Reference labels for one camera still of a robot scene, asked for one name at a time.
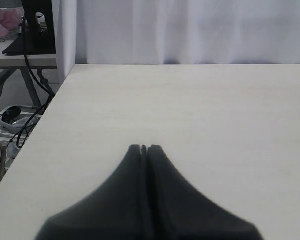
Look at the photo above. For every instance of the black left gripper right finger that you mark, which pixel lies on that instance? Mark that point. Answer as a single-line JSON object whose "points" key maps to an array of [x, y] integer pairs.
{"points": [[180, 212]]}

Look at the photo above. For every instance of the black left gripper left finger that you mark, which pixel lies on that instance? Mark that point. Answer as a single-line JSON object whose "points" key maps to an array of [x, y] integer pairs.
{"points": [[117, 210]]}

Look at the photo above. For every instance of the white headset on floor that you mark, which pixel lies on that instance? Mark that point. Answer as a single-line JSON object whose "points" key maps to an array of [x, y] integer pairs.
{"points": [[14, 118]]}

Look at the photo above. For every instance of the white backdrop curtain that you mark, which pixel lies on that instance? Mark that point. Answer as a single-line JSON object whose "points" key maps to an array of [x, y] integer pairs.
{"points": [[188, 32]]}

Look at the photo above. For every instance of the white side desk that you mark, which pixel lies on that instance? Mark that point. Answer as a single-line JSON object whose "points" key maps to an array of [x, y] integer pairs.
{"points": [[10, 64]]}

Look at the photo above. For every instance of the pink plush pig toy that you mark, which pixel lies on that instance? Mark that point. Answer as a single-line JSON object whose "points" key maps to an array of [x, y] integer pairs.
{"points": [[10, 19]]}

